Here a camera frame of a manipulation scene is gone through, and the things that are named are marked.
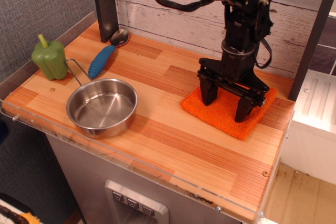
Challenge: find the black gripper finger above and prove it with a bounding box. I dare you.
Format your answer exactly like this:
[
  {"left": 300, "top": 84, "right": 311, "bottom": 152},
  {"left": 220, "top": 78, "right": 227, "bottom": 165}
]
[
  {"left": 200, "top": 78, "right": 218, "bottom": 105},
  {"left": 235, "top": 97, "right": 254, "bottom": 122}
]

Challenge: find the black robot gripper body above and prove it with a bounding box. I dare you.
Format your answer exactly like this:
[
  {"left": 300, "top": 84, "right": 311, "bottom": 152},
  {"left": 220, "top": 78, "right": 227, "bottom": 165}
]
[{"left": 197, "top": 42, "right": 270, "bottom": 107}]

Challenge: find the orange knitted rag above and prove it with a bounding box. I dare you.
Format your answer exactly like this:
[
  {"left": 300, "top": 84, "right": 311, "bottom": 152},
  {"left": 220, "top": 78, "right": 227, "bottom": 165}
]
[{"left": 180, "top": 88, "right": 278, "bottom": 140}]

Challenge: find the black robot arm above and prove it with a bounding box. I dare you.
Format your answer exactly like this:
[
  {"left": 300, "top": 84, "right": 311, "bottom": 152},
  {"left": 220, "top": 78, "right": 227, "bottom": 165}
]
[{"left": 198, "top": 0, "right": 273, "bottom": 122}]

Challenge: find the stainless steel pot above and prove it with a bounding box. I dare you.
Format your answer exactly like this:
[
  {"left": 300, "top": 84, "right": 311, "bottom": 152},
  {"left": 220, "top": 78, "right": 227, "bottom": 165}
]
[{"left": 64, "top": 58, "right": 139, "bottom": 140}]

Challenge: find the clear acrylic edge guard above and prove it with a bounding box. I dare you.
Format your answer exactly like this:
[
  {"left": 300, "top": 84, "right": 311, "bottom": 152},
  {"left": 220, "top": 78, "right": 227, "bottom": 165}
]
[{"left": 3, "top": 96, "right": 294, "bottom": 223}]

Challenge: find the silver button panel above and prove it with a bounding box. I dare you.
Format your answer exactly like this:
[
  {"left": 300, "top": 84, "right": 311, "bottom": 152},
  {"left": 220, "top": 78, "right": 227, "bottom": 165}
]
[{"left": 104, "top": 179, "right": 170, "bottom": 223}]

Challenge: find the grey toy cabinet front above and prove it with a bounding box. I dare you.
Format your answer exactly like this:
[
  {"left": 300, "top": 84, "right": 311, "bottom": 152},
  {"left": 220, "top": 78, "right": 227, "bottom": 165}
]
[{"left": 47, "top": 135, "right": 238, "bottom": 223}]

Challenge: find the green toy bell pepper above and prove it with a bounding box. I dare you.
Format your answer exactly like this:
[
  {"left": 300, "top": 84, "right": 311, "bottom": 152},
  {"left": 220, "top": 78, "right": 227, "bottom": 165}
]
[{"left": 31, "top": 34, "right": 67, "bottom": 80}]

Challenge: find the yellow object at corner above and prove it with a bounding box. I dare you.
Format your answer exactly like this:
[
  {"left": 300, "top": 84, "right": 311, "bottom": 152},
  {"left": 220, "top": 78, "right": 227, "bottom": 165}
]
[{"left": 20, "top": 212, "right": 41, "bottom": 224}]

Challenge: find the blue handled metal spoon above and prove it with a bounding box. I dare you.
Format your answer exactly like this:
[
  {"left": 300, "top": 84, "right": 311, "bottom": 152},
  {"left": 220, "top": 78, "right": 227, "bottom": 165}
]
[{"left": 88, "top": 29, "right": 129, "bottom": 79}]

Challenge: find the dark grey right post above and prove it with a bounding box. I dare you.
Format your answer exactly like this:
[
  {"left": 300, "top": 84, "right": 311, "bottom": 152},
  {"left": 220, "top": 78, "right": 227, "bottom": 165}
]
[{"left": 288, "top": 0, "right": 334, "bottom": 101}]

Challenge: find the dark grey post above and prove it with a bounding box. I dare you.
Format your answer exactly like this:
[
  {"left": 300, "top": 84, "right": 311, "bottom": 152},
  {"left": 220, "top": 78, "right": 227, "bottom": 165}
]
[
  {"left": 288, "top": 0, "right": 334, "bottom": 101},
  {"left": 94, "top": 0, "right": 119, "bottom": 42}
]

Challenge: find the dark grey left post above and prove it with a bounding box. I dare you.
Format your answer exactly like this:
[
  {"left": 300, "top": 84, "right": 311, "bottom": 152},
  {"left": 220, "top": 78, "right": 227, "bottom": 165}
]
[{"left": 94, "top": 0, "right": 119, "bottom": 42}]

